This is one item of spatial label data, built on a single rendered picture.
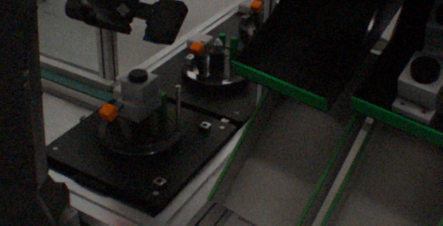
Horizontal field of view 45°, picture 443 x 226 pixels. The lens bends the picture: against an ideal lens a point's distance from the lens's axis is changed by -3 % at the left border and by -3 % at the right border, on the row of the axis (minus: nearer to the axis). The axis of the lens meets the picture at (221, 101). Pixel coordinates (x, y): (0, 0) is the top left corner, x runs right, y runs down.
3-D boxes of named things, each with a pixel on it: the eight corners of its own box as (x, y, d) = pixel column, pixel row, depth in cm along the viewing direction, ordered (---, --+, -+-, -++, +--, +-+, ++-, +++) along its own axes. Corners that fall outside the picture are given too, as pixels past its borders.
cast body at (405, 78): (427, 137, 57) (433, 96, 52) (390, 121, 60) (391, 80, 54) (459, 81, 60) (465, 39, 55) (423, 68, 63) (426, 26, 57)
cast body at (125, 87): (139, 124, 86) (137, 85, 83) (117, 115, 88) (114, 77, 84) (169, 100, 93) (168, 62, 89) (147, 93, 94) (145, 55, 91)
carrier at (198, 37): (240, 131, 99) (245, 69, 92) (132, 93, 108) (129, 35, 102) (293, 75, 117) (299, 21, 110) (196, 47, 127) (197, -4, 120)
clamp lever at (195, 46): (205, 78, 105) (198, 50, 99) (195, 75, 106) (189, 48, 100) (214, 65, 107) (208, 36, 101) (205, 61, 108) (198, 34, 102)
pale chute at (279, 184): (298, 249, 70) (288, 247, 67) (220, 204, 77) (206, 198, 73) (395, 61, 73) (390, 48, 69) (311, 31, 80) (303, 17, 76)
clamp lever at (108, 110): (122, 145, 86) (108, 115, 80) (112, 141, 87) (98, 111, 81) (134, 129, 88) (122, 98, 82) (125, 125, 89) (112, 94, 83)
